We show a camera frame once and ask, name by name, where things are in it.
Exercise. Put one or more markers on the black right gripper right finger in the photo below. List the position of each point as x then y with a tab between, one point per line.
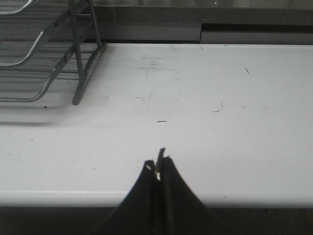
181	211

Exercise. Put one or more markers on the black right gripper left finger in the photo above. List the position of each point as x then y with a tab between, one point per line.
133	215

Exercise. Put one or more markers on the grey metal rack frame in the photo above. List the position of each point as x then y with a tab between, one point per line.
79	44

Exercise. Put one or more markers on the mesh tray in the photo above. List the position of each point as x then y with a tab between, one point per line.
21	36
24	85
12	7

